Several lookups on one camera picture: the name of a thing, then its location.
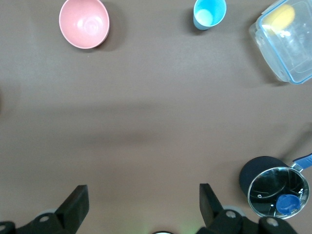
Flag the yellow round food piece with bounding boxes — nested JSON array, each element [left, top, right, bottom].
[[262, 4, 296, 32]]

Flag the pink bowl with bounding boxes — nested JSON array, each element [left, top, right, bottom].
[[58, 0, 110, 50]]

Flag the clear plastic food container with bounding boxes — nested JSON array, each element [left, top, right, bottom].
[[248, 0, 312, 85]]

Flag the glass lid with blue knob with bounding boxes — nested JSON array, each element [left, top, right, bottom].
[[247, 166, 310, 218]]

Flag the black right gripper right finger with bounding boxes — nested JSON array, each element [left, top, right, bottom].
[[195, 184, 295, 234]]

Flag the blue plastic cup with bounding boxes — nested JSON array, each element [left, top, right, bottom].
[[193, 0, 227, 31]]

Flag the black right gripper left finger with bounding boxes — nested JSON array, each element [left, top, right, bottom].
[[0, 184, 89, 234]]

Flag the black saucepan with blue handle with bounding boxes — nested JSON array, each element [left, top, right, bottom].
[[238, 153, 312, 203]]

